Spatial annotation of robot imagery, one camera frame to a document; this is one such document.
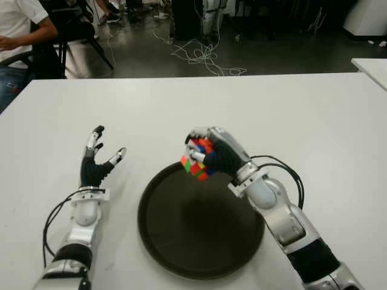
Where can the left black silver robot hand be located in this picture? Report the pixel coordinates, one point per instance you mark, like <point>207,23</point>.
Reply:
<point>90,172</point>

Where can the person in white shirt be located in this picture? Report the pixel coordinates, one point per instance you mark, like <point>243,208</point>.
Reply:
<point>15,24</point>

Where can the white standing robot legs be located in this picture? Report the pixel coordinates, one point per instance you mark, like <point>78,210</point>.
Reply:
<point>210,21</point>

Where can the multicoloured Rubik's cube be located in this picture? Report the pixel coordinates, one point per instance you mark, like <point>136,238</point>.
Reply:
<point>196,170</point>

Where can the black office chair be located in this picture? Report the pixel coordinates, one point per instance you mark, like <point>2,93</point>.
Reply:
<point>75,30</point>

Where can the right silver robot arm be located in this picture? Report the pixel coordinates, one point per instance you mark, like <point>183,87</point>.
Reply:
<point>281,217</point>

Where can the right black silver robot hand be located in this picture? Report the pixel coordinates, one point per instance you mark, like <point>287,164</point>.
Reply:
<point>226,154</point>

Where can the white side table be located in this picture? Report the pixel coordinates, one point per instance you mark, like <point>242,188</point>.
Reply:
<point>373,71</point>

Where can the black cabinet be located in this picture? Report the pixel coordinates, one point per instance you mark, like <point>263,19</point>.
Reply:
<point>187,21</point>

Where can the person with black sneakers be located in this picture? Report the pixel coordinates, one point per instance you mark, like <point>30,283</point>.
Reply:
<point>113,19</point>

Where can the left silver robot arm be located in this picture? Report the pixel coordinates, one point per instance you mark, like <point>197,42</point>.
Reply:
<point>84,214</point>

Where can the dark brown round plate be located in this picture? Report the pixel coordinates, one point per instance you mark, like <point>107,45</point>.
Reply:
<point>193,235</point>

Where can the white box cabinet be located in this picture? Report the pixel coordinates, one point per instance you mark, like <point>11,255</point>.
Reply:
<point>367,18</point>

